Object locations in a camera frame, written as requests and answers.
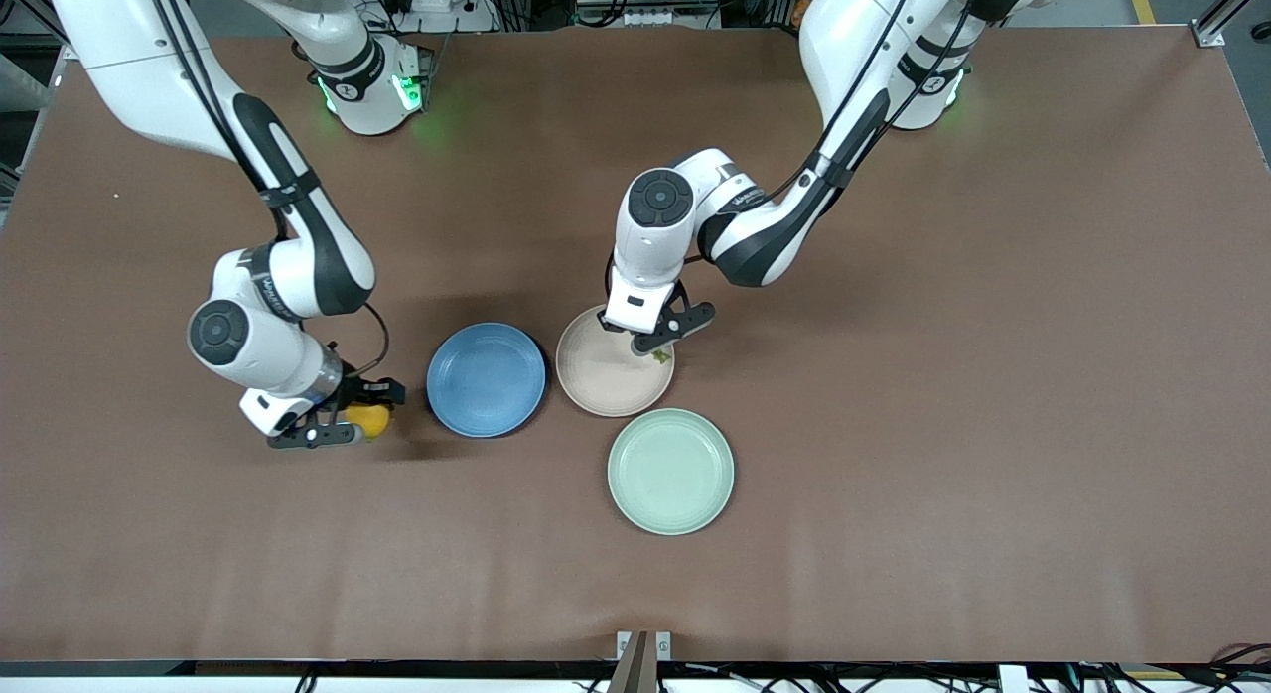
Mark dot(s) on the blue round plate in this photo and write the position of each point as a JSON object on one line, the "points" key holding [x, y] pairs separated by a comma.
{"points": [[486, 379]]}

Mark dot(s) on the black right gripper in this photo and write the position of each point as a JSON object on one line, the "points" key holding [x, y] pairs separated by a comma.
{"points": [[357, 391]]}

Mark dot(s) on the metal bracket at table edge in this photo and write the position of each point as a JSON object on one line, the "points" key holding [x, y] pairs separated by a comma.
{"points": [[643, 663]]}

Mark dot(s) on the beige pink round plate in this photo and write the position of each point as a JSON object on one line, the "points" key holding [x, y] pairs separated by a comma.
{"points": [[606, 375]]}

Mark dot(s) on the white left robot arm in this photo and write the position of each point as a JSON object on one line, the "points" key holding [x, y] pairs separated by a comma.
{"points": [[655, 236]]}

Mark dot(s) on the pale green round plate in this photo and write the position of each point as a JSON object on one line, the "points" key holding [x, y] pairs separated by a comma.
{"points": [[670, 472]]}

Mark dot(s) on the yellow lemon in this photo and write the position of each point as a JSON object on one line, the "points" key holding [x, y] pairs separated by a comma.
{"points": [[372, 422]]}

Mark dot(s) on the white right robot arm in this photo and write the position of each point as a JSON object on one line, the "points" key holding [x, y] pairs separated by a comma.
{"points": [[298, 276]]}

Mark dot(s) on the green lettuce leaf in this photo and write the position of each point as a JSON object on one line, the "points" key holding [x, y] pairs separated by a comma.
{"points": [[662, 354]]}

